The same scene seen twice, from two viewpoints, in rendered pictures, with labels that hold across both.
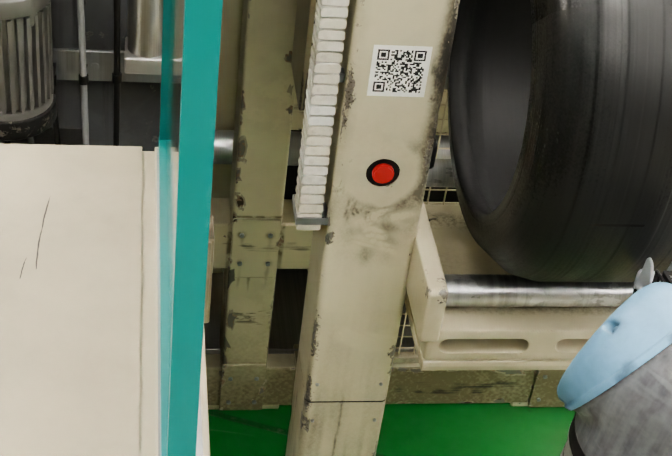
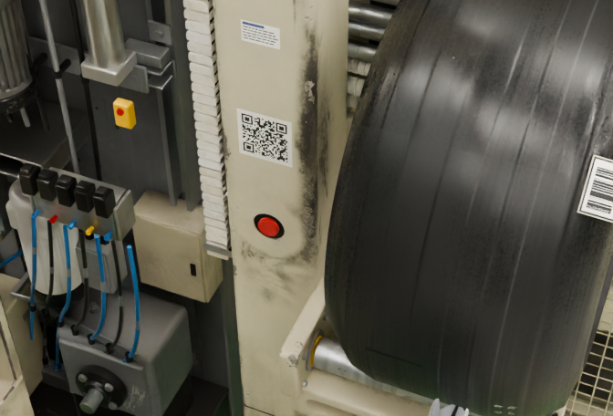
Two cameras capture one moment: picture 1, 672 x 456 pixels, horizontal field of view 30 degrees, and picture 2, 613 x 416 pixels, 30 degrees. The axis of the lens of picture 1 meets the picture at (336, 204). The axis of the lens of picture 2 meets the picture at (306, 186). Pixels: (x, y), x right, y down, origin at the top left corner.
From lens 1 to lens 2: 0.89 m
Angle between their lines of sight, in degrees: 27
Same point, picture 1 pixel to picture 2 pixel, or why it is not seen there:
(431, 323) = (285, 381)
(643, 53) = (412, 192)
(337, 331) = (256, 353)
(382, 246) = (281, 292)
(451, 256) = not seen: hidden behind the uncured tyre
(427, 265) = (298, 325)
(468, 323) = (336, 391)
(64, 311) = not seen: outside the picture
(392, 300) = not seen: hidden behind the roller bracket
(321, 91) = (203, 138)
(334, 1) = (199, 59)
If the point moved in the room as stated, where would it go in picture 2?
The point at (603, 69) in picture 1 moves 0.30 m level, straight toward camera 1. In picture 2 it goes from (368, 199) to (142, 353)
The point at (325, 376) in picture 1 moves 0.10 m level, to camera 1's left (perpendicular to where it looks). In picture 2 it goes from (254, 389) to (204, 360)
